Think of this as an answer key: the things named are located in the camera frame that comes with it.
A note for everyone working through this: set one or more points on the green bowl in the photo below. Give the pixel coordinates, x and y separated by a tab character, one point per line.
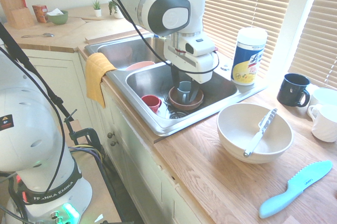
59	19

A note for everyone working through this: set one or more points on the orange box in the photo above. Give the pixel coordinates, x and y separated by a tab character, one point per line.
39	13

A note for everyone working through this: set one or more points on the cream kitchen cabinet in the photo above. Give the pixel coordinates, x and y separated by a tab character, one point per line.
137	150

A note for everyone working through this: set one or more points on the wide wooden window blind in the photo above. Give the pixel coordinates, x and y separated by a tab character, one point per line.
237	3

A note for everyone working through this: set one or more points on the metal spoon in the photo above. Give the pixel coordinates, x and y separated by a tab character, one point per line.
48	34

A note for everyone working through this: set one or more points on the black clamp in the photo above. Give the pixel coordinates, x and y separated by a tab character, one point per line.
84	133

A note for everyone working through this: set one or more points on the stainless steel double sink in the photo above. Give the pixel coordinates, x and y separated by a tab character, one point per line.
147	84

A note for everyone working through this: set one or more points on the black mug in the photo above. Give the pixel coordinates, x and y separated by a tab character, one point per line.
291	90

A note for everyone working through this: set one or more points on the yellow cloth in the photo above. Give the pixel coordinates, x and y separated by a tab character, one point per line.
94	76

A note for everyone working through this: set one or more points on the narrow wooden window blind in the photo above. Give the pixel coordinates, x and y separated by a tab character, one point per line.
316	37

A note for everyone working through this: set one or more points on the teal plastic knife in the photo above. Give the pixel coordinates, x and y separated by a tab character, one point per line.
297	187

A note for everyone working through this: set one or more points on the white smooth mug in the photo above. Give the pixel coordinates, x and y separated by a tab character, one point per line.
325	95

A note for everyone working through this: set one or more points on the large cream bowl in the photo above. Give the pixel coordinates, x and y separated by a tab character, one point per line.
237	129

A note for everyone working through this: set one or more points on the brown bowl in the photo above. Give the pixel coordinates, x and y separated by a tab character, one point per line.
175	101

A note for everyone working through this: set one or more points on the thin wooden board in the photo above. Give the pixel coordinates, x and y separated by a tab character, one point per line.
90	18

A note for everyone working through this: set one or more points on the black stand pole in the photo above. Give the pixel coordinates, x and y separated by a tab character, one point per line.
18	53

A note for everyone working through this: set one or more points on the metal cabinet knob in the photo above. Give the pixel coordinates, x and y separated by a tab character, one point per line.
110	134
114	143

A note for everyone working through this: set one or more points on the trailing plant white pot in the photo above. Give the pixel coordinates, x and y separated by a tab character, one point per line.
116	9

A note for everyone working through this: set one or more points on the wooden knife block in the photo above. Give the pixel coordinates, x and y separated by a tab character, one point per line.
15	11

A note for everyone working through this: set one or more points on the Lysol wipes canister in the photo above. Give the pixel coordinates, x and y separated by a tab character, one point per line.
247	58

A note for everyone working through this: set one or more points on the small plant white pot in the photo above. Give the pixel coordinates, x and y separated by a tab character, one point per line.
97	11

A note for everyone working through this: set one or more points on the white paper in bowl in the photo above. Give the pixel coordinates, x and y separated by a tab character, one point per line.
54	12

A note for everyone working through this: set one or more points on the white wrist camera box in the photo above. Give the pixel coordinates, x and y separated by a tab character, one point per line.
200	45

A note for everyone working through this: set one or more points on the red cup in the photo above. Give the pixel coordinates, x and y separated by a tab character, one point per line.
151	101

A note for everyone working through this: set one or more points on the grey cup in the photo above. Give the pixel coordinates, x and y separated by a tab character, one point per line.
184	88

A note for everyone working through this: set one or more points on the white ribbed mug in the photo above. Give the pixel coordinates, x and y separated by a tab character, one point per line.
325	124

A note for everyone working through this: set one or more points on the pink bowl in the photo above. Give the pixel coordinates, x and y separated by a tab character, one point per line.
140	65

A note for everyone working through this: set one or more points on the metal sink drain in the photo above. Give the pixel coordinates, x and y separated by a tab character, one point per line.
179	114

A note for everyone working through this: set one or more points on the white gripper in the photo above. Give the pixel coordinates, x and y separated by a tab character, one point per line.
200	66

